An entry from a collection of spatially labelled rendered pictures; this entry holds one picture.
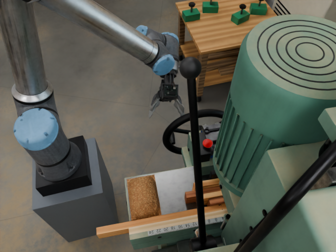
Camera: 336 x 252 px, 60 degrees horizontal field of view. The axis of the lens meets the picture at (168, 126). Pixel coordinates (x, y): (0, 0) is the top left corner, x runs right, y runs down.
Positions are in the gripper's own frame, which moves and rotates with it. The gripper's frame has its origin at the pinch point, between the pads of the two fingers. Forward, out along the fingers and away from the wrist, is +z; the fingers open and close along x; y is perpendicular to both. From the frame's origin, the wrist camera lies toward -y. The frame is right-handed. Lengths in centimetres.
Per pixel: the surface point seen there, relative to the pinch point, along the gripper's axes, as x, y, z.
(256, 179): 0, 78, 24
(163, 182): -5.6, 27.4, 25.4
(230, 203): 8, 49, 30
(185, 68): -12, 79, 7
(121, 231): -19, 35, 39
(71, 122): -53, -104, -14
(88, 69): -46, -127, -65
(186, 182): 1.4, 28.8, 25.3
